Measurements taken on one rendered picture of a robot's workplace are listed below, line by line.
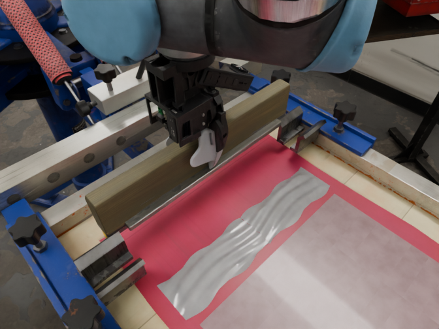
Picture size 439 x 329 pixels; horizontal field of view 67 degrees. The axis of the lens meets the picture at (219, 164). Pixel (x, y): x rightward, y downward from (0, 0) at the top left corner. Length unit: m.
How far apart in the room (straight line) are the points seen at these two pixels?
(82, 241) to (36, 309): 1.12
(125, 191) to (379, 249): 0.42
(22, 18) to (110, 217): 0.53
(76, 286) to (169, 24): 0.39
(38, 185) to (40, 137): 1.81
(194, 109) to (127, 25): 0.20
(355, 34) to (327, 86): 2.49
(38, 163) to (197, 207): 0.28
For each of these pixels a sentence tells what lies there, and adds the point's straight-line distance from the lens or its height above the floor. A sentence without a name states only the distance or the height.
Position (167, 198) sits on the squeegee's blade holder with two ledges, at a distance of 0.53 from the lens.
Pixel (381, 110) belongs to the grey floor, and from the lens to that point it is 2.63.
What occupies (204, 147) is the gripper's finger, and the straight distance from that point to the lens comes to 0.50.
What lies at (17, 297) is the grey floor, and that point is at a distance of 1.79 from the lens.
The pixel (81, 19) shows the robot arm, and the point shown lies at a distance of 0.28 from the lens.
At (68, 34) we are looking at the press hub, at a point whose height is 1.01.
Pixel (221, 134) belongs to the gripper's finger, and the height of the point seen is 1.13.
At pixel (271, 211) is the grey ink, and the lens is 0.61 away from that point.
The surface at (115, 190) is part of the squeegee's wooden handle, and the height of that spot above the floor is 1.10.
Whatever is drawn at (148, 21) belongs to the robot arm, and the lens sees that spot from 0.26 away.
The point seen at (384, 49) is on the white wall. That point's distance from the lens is 2.63.
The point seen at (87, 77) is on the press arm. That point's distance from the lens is 0.83.
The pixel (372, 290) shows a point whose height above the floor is 0.96.
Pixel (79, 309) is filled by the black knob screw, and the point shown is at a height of 1.06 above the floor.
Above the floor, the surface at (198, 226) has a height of 0.96.
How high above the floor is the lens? 1.46
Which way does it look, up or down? 47 degrees down
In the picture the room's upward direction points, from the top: straight up
